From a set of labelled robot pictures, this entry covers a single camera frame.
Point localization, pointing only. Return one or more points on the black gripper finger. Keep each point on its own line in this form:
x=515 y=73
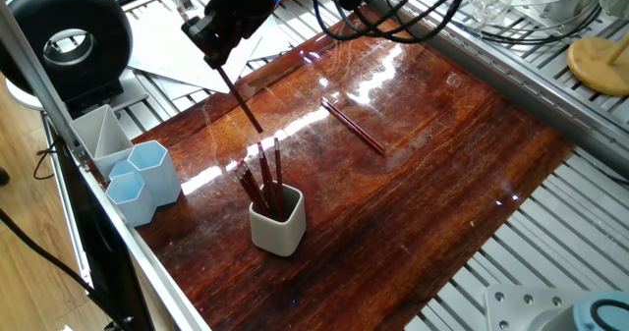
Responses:
x=199 y=31
x=231 y=46

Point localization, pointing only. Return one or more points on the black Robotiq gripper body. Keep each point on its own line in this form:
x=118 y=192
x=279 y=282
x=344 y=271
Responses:
x=241 y=2

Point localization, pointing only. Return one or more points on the white square ceramic pen holder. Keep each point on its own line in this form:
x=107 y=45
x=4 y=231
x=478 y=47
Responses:
x=277 y=235

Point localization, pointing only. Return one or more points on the light blue hexagonal pen holder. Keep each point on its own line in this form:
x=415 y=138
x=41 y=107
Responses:
x=162 y=183

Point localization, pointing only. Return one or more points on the white divided square pen holder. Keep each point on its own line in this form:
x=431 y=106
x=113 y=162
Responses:
x=115 y=161

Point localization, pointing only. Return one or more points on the white paper sheet stack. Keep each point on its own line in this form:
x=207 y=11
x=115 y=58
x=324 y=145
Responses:
x=162 y=51

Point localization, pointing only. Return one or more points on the black monitor panel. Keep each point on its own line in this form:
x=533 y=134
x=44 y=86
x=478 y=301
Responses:
x=108 y=272

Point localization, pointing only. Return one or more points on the red-brown wooden board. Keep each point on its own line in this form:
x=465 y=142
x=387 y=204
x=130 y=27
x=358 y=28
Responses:
x=393 y=247

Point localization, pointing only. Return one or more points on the round wooden stand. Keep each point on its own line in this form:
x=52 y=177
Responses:
x=594 y=71

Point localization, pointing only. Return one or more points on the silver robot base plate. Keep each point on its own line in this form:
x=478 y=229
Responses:
x=511 y=311

